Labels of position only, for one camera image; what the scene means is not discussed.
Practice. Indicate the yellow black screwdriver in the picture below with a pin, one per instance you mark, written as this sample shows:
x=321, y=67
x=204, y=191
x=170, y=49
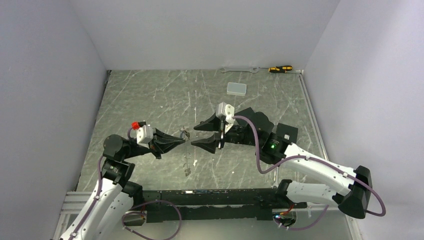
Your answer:
x=279, y=69

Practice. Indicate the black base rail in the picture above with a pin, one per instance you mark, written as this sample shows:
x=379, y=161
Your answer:
x=212, y=204

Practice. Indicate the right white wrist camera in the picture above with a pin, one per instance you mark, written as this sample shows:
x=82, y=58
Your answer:
x=225, y=114

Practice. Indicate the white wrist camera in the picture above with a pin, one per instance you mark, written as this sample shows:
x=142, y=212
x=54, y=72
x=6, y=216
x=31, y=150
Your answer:
x=144, y=132
x=225, y=114

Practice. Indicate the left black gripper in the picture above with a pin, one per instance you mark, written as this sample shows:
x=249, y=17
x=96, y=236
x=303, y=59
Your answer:
x=163, y=142

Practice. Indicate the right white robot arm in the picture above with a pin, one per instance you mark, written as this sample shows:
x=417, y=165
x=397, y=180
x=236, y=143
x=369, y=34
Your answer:
x=348, y=189

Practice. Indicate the black rectangular device box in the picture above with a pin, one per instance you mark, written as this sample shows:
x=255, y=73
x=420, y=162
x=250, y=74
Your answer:
x=287, y=132

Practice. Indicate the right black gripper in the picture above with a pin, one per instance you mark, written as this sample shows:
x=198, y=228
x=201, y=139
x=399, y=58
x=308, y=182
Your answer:
x=209, y=144

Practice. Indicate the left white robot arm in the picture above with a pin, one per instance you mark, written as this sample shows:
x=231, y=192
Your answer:
x=114, y=194

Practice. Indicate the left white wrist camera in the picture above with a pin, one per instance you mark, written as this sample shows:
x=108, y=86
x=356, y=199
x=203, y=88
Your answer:
x=144, y=132

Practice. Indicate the silver open-end wrench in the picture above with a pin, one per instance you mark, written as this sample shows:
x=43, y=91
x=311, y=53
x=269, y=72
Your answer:
x=252, y=70

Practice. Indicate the grey plastic box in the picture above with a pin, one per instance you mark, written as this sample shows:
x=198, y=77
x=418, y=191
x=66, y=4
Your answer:
x=236, y=89

